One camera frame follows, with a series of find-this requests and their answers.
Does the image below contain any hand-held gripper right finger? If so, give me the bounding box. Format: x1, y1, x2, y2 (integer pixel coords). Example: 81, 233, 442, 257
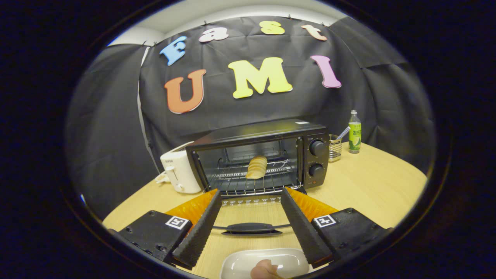
281, 187, 394, 270

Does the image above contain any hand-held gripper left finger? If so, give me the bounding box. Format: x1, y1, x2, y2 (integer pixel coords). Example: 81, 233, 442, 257
108, 189, 222, 270

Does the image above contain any white oval plate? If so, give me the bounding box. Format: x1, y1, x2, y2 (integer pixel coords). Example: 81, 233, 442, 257
220, 248, 313, 279

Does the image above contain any yellow sliced bread stack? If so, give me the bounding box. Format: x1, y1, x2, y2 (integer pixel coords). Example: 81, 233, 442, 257
245, 155, 269, 180

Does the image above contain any black toaster oven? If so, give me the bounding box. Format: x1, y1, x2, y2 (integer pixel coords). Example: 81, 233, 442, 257
186, 118, 331, 236

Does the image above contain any white pop-up toaster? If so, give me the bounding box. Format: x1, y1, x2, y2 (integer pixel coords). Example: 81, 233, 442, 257
160, 141, 203, 194

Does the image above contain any green label drink bottle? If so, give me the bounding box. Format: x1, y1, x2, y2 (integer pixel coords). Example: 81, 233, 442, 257
348, 110, 362, 154

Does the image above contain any wire mesh basket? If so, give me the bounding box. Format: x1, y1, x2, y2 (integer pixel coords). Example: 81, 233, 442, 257
329, 134, 343, 162

